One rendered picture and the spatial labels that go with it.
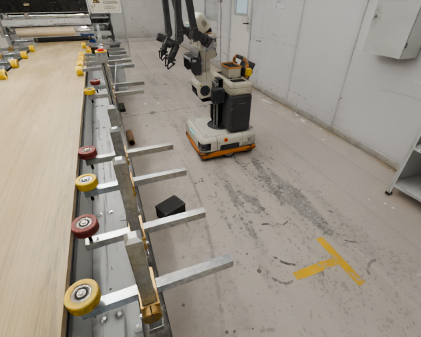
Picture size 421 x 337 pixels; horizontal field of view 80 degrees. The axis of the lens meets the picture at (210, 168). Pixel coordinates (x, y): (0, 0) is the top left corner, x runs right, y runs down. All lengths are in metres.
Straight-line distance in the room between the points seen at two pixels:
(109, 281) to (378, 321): 1.48
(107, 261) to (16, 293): 0.41
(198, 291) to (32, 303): 1.10
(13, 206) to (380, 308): 1.92
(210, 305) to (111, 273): 0.75
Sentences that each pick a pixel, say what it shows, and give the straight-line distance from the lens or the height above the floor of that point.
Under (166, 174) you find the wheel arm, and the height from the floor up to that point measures 0.86.
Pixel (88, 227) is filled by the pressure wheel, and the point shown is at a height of 0.91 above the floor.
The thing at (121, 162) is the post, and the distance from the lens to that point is 0.73.
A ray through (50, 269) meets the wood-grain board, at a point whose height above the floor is 0.90.
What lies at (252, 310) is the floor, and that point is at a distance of 1.70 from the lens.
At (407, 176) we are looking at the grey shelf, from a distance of 2.94.
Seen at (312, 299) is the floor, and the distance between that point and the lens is 1.82.
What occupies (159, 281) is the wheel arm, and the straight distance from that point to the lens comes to 0.79.
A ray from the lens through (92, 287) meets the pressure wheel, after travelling 0.76.
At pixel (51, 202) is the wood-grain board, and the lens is 1.07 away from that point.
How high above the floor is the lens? 1.51
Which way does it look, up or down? 35 degrees down
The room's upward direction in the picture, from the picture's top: straight up
